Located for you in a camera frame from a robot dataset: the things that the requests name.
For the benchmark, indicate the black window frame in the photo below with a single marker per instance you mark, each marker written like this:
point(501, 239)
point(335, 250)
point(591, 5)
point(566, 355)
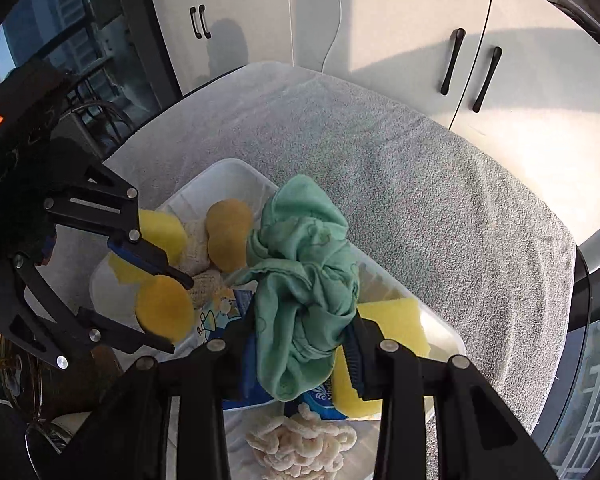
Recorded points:
point(145, 35)

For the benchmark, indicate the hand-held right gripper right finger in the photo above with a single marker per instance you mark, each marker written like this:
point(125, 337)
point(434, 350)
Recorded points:
point(362, 365)

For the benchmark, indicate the yellow rectangular sponge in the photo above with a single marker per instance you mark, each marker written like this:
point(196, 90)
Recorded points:
point(395, 320)
point(165, 305)

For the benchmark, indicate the cream chenille scrubber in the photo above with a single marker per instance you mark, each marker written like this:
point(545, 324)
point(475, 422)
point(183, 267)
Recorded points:
point(300, 445)

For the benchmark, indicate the tan peanut-shaped sponge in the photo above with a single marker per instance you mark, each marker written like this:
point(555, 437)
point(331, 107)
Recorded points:
point(227, 237)

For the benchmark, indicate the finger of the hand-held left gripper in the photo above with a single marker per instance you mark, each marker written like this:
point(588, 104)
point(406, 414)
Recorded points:
point(120, 337)
point(145, 256)

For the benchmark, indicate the white knitted cloth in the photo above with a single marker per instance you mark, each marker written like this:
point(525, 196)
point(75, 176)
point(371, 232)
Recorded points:
point(202, 260)

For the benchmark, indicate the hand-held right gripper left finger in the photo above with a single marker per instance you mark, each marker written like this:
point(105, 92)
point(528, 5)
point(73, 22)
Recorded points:
point(250, 365)

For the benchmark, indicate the white cabinet with bowl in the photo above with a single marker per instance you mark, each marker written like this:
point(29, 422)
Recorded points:
point(240, 10)

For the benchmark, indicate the blue tissue packet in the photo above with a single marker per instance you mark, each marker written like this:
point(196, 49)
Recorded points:
point(222, 317)

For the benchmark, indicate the high-rise buildings outside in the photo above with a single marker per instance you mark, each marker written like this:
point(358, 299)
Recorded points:
point(65, 15)

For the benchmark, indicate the white plastic tray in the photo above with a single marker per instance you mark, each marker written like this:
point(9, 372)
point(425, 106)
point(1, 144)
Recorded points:
point(220, 180)

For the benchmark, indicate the dark chair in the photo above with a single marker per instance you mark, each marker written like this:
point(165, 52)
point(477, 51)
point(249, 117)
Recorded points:
point(102, 125)

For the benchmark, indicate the grey towel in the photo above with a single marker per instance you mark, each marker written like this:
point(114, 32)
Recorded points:
point(380, 185)

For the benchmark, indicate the green cloth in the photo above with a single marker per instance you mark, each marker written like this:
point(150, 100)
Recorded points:
point(305, 270)

